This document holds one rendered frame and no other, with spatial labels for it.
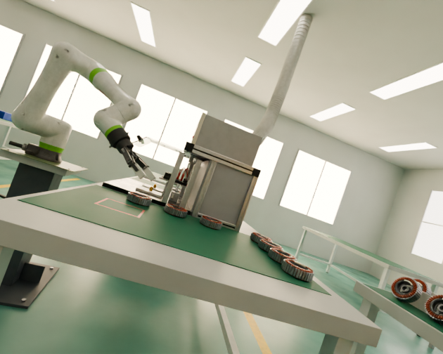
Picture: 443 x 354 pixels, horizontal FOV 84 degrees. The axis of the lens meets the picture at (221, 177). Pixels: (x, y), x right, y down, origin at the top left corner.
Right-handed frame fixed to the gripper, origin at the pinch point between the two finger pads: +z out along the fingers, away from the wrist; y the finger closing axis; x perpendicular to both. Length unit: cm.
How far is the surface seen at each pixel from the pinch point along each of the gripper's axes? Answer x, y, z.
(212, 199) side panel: 16.0, -21.6, 25.7
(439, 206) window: 410, -530, 355
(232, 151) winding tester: 42, -31, 10
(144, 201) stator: -6.6, 3.8, 9.3
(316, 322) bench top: 24, 47, 70
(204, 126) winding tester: 37.4, -25.7, -10.5
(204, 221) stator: 8.3, -5.3, 33.0
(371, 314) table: 43, -9, 113
